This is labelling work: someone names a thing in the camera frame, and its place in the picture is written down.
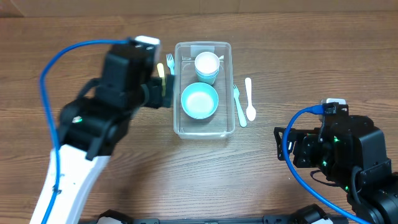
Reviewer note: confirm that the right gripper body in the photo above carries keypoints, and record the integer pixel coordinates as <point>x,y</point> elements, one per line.
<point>306,151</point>

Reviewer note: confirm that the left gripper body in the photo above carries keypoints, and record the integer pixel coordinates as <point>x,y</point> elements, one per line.
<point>153,88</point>

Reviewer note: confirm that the pale green bowl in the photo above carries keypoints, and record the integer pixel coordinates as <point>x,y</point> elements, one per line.
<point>199,100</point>

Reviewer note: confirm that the pink plastic cup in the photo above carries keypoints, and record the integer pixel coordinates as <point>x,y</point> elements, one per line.
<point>207,63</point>

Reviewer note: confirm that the green plastic cup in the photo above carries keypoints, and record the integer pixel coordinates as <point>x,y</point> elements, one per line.
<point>209,79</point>

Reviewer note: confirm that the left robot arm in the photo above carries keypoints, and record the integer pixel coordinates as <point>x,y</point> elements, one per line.
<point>83,142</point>

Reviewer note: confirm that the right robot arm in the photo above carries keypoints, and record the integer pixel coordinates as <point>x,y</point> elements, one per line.
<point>350,151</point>

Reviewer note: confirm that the clear plastic container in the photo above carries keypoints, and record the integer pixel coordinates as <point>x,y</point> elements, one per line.
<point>222,122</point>

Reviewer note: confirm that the blue plastic fork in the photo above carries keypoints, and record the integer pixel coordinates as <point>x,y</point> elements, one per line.
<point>170,63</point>

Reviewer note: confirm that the yellow plastic fork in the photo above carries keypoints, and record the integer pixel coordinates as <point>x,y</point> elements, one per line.
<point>161,72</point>

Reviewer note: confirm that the white plastic spoon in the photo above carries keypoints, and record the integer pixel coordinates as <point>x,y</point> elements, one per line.
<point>250,110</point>

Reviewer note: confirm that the green plastic fork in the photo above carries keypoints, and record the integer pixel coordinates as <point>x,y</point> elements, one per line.
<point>241,116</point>

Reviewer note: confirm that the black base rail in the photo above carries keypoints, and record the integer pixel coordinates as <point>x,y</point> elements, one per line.
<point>309,214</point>

